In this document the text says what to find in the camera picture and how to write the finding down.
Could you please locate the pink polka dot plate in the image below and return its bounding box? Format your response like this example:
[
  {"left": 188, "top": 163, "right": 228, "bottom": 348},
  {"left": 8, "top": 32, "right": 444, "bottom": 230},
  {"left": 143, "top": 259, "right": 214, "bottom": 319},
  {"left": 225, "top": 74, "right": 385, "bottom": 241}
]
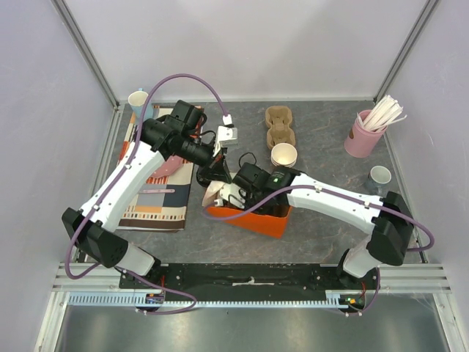
[{"left": 150, "top": 155, "right": 183, "bottom": 178}]

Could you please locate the light blue mug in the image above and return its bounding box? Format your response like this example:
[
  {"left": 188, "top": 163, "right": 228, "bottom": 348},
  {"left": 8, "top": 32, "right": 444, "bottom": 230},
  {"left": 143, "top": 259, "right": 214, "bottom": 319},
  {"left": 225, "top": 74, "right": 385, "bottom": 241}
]
[{"left": 128, "top": 88, "right": 153, "bottom": 120}]

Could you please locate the stack of paper cups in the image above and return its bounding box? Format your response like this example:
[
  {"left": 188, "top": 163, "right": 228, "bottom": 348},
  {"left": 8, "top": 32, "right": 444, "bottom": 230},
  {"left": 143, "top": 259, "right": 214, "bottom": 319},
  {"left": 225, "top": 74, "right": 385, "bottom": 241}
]
[{"left": 270, "top": 143, "right": 298, "bottom": 167}]

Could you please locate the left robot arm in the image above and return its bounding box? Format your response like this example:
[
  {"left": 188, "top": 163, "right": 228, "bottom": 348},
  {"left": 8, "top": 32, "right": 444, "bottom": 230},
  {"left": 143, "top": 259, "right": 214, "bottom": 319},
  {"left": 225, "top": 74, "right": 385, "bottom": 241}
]
[{"left": 62, "top": 100, "right": 237, "bottom": 288}]

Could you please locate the lower brown cup carrier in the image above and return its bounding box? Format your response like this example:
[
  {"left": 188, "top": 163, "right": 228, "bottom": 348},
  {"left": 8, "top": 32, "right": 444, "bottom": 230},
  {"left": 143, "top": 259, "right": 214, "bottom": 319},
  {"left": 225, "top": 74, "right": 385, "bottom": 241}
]
[{"left": 265, "top": 106, "right": 296, "bottom": 150}]

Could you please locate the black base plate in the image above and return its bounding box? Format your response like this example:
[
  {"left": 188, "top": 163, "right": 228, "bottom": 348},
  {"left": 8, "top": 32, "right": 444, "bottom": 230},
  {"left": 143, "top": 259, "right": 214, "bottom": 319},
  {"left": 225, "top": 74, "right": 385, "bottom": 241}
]
[{"left": 119, "top": 262, "right": 380, "bottom": 303}]

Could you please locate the slotted cable duct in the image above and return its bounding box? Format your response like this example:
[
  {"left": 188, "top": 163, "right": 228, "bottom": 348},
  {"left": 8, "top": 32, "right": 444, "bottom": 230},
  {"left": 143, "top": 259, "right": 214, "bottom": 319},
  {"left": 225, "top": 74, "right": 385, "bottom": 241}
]
[{"left": 67, "top": 292, "right": 349, "bottom": 309}]

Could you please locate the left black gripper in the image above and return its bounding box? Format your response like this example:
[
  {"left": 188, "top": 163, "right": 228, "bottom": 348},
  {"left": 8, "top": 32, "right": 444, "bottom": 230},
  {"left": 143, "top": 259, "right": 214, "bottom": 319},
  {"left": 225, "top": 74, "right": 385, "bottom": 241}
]
[{"left": 173, "top": 133, "right": 231, "bottom": 183}]

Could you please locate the pink handled fork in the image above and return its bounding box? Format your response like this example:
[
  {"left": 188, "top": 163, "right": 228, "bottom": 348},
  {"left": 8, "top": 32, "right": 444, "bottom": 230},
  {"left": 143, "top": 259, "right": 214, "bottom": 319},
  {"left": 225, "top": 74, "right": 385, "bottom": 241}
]
[{"left": 139, "top": 188, "right": 175, "bottom": 194}]

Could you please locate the orange paper bag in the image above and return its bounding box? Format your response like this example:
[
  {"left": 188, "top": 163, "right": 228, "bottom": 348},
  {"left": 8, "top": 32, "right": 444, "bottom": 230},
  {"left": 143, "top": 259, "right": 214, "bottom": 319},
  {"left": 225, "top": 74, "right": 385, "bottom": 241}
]
[{"left": 202, "top": 162, "right": 300, "bottom": 238}]

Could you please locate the white paper straws bundle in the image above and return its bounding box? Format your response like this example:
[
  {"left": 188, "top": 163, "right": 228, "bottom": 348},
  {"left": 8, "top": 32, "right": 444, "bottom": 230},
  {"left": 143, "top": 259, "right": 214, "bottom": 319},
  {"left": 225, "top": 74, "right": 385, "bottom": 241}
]
[{"left": 357, "top": 95, "right": 407, "bottom": 132}]

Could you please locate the pink straw holder cup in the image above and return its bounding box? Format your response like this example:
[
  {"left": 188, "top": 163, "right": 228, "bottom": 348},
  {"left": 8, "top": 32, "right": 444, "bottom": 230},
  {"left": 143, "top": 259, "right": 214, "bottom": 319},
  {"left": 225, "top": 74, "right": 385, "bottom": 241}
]
[{"left": 344, "top": 109, "right": 386, "bottom": 158}]

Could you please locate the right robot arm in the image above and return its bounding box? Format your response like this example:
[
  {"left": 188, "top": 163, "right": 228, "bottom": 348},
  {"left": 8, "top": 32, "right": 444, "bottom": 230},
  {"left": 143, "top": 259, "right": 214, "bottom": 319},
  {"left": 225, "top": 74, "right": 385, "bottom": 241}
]
[{"left": 226, "top": 162, "right": 414, "bottom": 289}]

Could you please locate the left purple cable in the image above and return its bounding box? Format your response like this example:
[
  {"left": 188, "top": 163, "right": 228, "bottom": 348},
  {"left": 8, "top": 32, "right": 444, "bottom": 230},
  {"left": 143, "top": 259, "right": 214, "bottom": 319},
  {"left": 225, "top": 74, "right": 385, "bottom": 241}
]
[{"left": 64, "top": 73, "right": 234, "bottom": 316}]

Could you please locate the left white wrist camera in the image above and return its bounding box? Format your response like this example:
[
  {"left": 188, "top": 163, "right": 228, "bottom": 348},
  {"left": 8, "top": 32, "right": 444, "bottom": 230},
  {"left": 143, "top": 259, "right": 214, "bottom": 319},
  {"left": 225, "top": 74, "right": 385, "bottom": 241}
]
[{"left": 213, "top": 114, "right": 238, "bottom": 156}]

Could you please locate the purple cable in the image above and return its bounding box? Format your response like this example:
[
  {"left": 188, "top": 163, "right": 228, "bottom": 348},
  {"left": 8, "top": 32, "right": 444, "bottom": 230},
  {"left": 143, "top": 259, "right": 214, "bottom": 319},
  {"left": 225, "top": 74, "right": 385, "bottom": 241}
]
[
  {"left": 64, "top": 73, "right": 234, "bottom": 316},
  {"left": 201, "top": 184, "right": 437, "bottom": 318}
]

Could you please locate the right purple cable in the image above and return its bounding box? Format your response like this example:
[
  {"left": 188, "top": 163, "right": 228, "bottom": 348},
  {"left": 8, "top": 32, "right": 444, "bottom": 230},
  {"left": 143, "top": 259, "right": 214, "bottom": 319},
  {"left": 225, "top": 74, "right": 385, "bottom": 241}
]
[{"left": 201, "top": 184, "right": 437, "bottom": 318}]

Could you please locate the grey speckled mug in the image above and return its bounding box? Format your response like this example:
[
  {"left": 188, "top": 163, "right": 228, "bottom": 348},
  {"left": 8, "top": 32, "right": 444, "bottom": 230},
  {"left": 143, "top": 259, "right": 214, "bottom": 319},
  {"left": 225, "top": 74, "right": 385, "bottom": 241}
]
[{"left": 364, "top": 165, "right": 392, "bottom": 196}]

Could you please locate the colourful patchwork placemat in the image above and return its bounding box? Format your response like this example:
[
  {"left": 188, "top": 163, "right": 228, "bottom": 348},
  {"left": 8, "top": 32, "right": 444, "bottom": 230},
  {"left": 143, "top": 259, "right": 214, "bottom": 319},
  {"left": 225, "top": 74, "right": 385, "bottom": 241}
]
[{"left": 115, "top": 103, "right": 205, "bottom": 232}]

